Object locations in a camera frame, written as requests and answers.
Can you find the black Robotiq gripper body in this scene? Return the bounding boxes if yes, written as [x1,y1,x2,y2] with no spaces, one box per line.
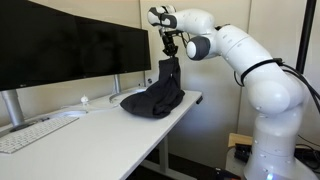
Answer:
[161,31,178,51]

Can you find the black trousers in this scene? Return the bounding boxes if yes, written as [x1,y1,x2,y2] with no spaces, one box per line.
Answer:
[119,57,186,120]

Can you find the smaller black monitor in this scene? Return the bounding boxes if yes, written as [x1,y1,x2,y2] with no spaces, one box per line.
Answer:
[74,16,152,79]

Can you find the small white figurine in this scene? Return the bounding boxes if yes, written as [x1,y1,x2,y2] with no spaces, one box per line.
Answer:
[80,94,90,107]

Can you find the tan cardboard piece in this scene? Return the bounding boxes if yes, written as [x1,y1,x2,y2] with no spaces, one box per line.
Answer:
[227,132,254,148]

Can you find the black electronic box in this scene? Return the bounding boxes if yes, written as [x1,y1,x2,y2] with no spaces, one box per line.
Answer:
[234,143,253,163]

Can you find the large black monitor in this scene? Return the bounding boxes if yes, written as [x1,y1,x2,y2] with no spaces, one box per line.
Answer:
[0,0,84,92]

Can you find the black vertical pole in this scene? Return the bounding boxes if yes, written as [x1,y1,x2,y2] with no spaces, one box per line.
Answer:
[294,0,318,76]

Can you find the white keyboard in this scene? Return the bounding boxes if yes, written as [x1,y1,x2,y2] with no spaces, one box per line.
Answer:
[0,115,80,154]

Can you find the thick silver monitor stand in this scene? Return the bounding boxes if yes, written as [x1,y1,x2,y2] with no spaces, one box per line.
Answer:
[0,89,89,134]

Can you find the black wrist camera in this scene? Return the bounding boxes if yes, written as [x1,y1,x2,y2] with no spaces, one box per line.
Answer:
[164,29,184,37]

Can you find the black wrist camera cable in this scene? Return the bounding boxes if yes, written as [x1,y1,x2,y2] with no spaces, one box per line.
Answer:
[179,31,192,48]

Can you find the white desk leg frame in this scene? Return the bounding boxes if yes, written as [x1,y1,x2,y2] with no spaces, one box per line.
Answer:
[139,134,198,180]

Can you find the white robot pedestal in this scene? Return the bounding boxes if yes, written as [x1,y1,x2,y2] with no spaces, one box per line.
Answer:
[225,146,254,180]

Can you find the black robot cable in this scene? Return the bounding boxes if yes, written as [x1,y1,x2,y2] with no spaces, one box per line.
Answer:
[273,58,320,114]

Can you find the black cables on floor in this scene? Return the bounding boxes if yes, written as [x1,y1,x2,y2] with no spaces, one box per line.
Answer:
[294,134,320,169]

